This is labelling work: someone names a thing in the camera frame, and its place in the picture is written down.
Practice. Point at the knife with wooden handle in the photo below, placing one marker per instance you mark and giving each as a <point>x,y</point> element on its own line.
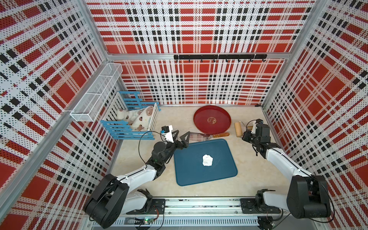
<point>200,137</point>

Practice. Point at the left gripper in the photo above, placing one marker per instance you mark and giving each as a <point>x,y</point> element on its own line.
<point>184,144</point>

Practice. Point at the small green circuit board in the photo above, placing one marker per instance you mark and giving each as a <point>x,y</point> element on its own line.
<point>144,221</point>

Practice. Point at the wooden rolling pin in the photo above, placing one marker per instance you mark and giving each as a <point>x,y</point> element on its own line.
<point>239,128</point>

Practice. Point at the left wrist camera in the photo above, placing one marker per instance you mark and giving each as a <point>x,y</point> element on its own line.
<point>167,132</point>

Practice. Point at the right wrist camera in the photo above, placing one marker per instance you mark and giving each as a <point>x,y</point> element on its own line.
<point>256,122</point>

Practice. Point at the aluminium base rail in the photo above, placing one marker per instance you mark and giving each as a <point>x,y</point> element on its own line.
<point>214,212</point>

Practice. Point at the doll in patterned cloth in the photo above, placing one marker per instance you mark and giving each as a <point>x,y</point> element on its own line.
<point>137,119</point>

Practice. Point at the red round plate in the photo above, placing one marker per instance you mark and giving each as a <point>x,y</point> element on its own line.
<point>211,119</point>

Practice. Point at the black hook rail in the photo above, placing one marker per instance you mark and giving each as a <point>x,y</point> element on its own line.
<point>221,56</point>

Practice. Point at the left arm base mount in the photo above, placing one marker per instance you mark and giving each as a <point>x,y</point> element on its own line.
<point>156,205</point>

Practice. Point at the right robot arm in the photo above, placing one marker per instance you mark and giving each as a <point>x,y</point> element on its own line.
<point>307,196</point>

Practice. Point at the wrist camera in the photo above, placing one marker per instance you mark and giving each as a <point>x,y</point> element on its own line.
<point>167,132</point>
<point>256,122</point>

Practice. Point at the teal plastic tray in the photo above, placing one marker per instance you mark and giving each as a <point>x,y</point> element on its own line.
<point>189,169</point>

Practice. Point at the white wire mesh basket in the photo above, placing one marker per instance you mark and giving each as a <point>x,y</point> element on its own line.
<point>90,105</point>

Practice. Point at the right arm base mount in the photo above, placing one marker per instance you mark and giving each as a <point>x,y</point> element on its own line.
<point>251,206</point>

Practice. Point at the blue white toy crib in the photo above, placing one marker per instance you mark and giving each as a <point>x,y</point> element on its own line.
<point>120,130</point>

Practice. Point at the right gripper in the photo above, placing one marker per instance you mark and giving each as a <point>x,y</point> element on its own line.
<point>246,134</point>

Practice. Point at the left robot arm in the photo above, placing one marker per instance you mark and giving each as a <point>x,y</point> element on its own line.
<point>115,195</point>

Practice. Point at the white dough lump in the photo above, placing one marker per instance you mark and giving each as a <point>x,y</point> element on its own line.
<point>207,160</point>

